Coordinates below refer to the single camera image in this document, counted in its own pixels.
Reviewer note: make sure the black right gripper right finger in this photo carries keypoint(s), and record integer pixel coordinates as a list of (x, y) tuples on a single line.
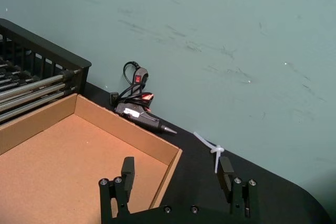
[(225, 179)]

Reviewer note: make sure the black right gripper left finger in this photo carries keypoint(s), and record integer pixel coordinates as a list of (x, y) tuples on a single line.
[(127, 171)]

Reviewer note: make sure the white three-armed plastic piece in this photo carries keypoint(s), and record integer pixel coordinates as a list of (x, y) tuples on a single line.
[(216, 151)]

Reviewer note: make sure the shallow brown cardboard tray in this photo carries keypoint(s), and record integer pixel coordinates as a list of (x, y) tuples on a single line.
[(65, 161)]

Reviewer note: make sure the black rack with steel bars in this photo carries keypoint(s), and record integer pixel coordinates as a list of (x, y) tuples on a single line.
[(39, 45)]

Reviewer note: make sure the plain pale wall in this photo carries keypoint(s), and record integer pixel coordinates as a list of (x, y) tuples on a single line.
[(210, 24)]

